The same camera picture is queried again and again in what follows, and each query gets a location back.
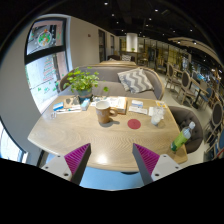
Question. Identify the green potted plant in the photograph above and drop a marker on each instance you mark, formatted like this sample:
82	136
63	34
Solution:
81	81

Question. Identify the white illustrated book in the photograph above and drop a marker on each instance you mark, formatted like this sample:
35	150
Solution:
118	103

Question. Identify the grey white zigzag cushion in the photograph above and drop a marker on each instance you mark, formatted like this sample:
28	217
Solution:
136	80

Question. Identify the yellow white card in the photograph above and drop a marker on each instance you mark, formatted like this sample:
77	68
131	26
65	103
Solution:
161	104

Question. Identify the group of ceiling lights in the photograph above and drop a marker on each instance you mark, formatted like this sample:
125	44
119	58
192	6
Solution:
156	10

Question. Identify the green-labelled clear drink bottle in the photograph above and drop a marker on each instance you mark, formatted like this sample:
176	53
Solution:
181	138

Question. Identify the brown ceramic mug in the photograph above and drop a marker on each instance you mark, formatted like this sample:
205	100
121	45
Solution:
104	113

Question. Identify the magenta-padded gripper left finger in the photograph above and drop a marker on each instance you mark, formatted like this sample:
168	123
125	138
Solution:
76	159

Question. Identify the small white blue packet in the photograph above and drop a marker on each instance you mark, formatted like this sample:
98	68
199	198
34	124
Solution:
137	103

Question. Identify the grey upholstered sofa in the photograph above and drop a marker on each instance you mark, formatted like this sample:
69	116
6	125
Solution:
111	87

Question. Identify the small light blue box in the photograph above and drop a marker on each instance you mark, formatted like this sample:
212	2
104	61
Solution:
85	104

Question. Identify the dark grey tufted armchair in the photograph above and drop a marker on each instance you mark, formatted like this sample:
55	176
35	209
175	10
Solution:
186	125

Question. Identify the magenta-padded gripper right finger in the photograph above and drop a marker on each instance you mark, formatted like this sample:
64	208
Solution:
148	160

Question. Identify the group of dining chairs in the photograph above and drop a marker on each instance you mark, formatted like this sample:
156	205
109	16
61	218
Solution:
185	83

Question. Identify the flat round red coaster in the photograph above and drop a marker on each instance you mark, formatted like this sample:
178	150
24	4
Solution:
134	124

